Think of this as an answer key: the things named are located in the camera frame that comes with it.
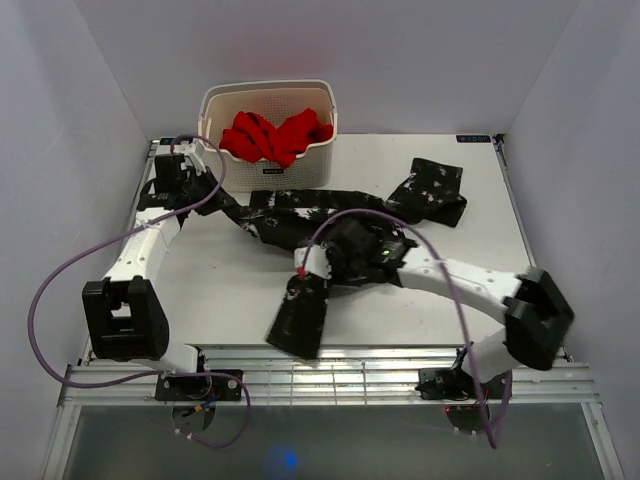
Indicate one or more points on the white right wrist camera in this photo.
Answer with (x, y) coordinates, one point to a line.
(313, 262)

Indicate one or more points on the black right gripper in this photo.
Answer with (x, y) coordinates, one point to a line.
(332, 257)

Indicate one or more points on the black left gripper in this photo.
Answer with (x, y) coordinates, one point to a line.
(217, 202)

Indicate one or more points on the black white patterned trousers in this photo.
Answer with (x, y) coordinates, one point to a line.
(292, 219)

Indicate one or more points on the cream perforated plastic basket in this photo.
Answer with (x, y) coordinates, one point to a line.
(276, 101)

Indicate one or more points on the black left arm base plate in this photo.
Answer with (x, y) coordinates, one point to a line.
(223, 387)

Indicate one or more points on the aluminium rail frame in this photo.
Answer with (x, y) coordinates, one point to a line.
(341, 377)

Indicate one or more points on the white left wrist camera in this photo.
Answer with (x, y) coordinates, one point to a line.
(193, 153)

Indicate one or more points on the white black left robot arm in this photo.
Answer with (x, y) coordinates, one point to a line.
(125, 318)

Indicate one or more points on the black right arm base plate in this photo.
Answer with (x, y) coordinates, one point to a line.
(456, 385)

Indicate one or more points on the red crumpled garment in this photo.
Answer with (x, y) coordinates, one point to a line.
(252, 138)

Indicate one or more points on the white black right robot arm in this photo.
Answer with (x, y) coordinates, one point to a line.
(533, 313)

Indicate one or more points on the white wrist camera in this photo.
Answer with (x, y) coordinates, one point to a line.
(193, 153)
(313, 262)

